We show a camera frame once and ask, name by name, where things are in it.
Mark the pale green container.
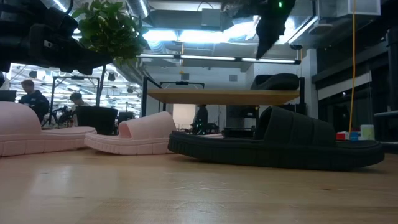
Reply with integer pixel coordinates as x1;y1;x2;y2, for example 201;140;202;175
360;124;376;141

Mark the grey ceiling box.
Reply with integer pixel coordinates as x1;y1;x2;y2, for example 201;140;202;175
200;8;223;27

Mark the black background robot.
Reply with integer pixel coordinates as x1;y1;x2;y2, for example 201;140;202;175
207;122;220;136

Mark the yellow power cable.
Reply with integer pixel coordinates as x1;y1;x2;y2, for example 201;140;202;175
348;0;357;134

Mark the silver ceiling duct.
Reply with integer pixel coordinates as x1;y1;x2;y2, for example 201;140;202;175
125;0;150;19

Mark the pink slide sandal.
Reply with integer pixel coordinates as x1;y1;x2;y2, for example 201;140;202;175
0;101;97;158
83;111;224;156

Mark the black background rig frame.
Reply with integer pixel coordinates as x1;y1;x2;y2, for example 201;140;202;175
49;75;101;127

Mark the black slide sandal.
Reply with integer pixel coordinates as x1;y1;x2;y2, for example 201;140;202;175
250;73;301;91
167;105;386;172

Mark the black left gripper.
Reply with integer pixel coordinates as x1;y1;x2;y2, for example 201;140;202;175
0;18;113;76

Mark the green leafy artificial plant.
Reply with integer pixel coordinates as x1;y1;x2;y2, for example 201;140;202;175
70;0;150;108

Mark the thin yellow hanging cord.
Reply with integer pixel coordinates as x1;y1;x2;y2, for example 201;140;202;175
179;41;185;76

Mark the wooden shelf black metal frame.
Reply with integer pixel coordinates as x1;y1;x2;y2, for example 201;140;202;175
141;76;307;118

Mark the black equipment cart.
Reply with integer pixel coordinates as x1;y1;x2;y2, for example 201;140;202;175
222;105;261;139

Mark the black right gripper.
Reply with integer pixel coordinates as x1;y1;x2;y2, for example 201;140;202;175
222;0;296;60

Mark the long ceiling light strip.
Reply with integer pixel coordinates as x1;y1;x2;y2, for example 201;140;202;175
138;53;302;65

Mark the person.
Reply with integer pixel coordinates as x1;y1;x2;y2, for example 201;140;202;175
192;104;209;135
68;92;91;127
17;79;50;124

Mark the dark background monitor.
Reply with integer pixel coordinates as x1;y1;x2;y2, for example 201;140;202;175
0;90;17;103

